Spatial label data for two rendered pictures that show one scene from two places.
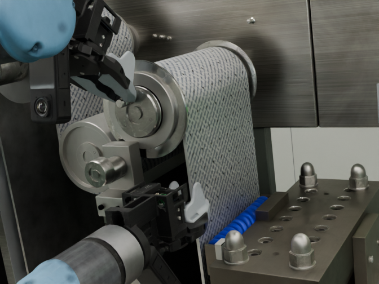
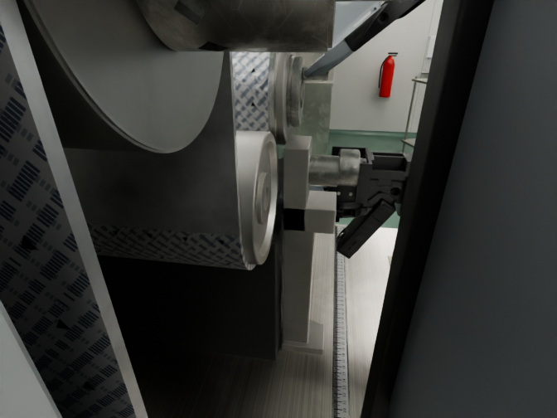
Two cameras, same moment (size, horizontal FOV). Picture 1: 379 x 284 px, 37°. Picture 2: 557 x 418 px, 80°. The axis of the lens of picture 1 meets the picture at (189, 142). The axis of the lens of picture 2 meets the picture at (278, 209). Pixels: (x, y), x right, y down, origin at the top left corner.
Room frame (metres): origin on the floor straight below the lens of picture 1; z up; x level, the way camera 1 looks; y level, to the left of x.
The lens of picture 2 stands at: (0.98, 0.42, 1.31)
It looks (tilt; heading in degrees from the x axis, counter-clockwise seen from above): 28 degrees down; 248
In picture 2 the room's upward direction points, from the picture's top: straight up
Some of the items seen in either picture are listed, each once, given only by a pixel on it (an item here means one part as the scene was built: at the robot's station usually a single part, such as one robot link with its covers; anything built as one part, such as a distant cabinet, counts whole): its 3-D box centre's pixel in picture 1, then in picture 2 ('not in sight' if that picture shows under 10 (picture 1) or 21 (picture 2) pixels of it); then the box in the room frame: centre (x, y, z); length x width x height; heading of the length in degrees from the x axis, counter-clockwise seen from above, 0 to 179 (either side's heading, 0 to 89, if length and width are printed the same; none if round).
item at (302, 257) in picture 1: (301, 249); not in sight; (0.71, -0.13, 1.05); 0.04 x 0.04 x 0.04
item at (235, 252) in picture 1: (234, 245); not in sight; (0.76, -0.05, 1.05); 0.04 x 0.04 x 0.04
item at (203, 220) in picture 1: (186, 228); not in sight; (0.74, 0.02, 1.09); 0.09 x 0.05 x 0.02; 148
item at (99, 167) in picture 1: (99, 172); (348, 167); (0.78, 0.13, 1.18); 0.04 x 0.02 x 0.04; 59
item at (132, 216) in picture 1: (147, 226); (367, 184); (0.70, 0.07, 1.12); 0.12 x 0.08 x 0.09; 149
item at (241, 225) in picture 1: (243, 224); not in sight; (0.89, -0.07, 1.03); 0.21 x 0.04 x 0.03; 149
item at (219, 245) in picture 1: (222, 249); not in sight; (0.77, -0.03, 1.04); 0.02 x 0.01 x 0.02; 149
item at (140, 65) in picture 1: (143, 110); (282, 92); (0.83, 0.06, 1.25); 0.15 x 0.01 x 0.15; 59
